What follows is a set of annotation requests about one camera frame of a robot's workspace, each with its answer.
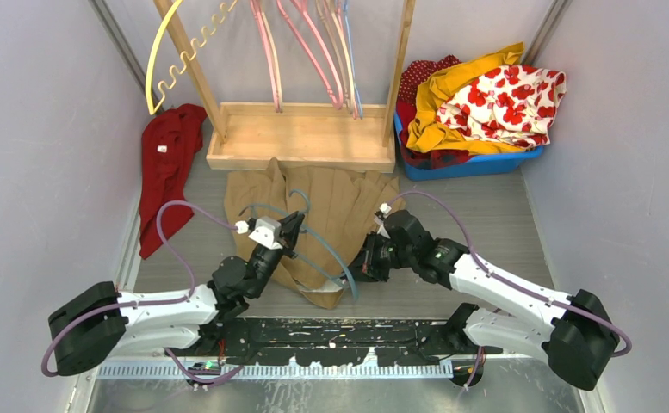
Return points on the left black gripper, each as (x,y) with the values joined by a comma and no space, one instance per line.
(289,225)

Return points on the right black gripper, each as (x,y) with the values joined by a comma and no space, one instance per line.
(365,267)

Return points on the tan brown skirt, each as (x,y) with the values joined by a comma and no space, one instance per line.
(340,206)

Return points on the teal blue wire hanger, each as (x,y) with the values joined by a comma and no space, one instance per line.
(345,281)

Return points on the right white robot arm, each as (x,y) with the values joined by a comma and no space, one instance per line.
(570,333)

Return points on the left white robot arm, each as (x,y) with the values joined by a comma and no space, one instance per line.
(101,321)

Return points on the wooden hanger rack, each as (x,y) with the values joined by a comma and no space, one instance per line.
(246,135)

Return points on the beige hanger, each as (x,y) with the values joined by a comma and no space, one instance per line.
(330,13)

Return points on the light blue hanger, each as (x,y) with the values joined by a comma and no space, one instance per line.
(357,97)

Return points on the blue plastic bin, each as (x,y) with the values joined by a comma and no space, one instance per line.
(476,166)

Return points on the dark red garment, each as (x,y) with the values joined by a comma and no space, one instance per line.
(168,148)

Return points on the red polka dot garment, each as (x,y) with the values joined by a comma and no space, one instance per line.
(417,72)

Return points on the white red floral garment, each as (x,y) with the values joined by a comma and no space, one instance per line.
(506,110)

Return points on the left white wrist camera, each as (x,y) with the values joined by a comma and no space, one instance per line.
(264,231)

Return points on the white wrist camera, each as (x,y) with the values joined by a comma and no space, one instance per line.
(264,231)
(380,216)

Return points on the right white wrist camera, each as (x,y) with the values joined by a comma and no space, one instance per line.
(380,216)

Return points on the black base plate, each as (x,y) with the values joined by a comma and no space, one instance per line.
(328,342)

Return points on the white slotted cable duct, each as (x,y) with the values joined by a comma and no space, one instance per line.
(367,370)

